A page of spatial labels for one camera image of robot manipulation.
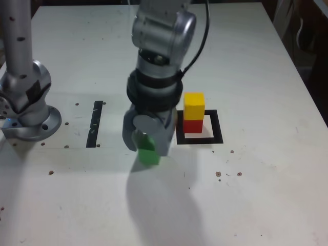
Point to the black tape square outline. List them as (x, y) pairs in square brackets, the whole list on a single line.
[(217, 128)]

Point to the white background frame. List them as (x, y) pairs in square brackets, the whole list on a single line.
[(282, 15)]

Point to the yellow cube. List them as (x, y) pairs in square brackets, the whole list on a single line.
[(194, 106)]

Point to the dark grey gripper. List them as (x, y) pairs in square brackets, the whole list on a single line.
[(164, 116)]

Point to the red cube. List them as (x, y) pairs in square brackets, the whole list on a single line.
[(193, 126)]

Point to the green cube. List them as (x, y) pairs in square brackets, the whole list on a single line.
[(148, 156)]

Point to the black tape strip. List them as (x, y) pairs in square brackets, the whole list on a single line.
[(93, 123)]

